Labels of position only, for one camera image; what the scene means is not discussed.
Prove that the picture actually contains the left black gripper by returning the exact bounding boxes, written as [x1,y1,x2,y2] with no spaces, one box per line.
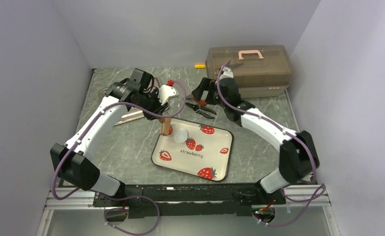
[137,88,169,121]

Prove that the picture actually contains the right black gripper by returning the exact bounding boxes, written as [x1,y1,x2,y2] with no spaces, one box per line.
[191,78,228,110]

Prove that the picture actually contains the wooden rolling pin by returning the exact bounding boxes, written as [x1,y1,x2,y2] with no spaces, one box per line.
[158,118,172,136]

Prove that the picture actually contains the white dough ball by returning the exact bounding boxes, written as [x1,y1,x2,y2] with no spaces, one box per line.
[172,128,188,144]

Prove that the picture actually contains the strawberry pattern white tray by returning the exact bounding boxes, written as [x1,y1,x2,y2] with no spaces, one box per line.
[151,118,234,182]

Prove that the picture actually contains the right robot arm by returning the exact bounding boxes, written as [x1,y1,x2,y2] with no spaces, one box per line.
[192,78,320,204]

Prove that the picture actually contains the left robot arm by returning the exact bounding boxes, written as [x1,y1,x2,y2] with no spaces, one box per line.
[50,68,179,207]

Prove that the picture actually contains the yellow small object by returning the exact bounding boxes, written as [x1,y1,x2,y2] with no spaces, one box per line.
[194,64,206,69]

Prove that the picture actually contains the steel baking tray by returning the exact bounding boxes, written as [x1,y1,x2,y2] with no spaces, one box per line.
[99,83,148,127]

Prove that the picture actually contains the brown translucent tool box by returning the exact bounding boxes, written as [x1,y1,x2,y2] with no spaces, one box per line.
[206,45,292,98]

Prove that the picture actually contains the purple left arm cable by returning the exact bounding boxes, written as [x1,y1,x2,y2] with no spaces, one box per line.
[51,79,187,235]

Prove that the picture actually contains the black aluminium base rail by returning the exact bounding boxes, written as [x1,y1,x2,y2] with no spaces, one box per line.
[44,184,330,219]

